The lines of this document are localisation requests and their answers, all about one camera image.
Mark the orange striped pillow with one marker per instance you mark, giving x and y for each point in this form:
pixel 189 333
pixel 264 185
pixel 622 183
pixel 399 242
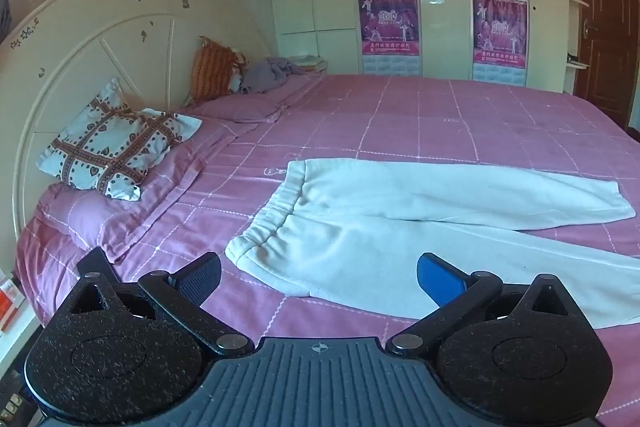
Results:
pixel 210 67

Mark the pink pillow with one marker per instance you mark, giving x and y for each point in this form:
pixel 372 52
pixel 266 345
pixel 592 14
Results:
pixel 150 219
pixel 235 112

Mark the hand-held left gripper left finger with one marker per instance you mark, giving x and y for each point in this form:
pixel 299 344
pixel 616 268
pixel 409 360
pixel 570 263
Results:
pixel 200 278

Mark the stack of folded light cloths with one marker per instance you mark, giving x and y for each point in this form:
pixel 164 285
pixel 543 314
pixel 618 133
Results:
pixel 310 63

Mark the red box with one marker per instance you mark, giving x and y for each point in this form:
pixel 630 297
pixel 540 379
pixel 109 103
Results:
pixel 9 304

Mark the white pants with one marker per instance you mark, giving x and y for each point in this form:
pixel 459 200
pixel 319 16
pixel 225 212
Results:
pixel 380 217

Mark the heart print pillow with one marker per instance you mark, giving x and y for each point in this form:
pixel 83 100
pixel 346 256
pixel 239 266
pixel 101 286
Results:
pixel 115 142

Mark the grey crumpled cloth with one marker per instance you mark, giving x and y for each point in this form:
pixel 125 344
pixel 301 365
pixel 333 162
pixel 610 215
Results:
pixel 270 74

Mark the cream round headboard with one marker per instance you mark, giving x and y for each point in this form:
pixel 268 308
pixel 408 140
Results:
pixel 100 22

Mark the bed with pink checked sheet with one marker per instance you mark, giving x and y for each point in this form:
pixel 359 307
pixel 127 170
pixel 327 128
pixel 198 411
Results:
pixel 425 122

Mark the white nightstand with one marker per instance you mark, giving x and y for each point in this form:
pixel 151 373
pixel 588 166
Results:
pixel 20 347

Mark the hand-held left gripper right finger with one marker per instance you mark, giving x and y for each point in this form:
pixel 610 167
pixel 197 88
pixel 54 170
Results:
pixel 440 278

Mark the purple wall poster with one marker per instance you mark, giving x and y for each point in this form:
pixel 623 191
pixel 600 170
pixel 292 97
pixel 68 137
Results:
pixel 500 37
pixel 390 27

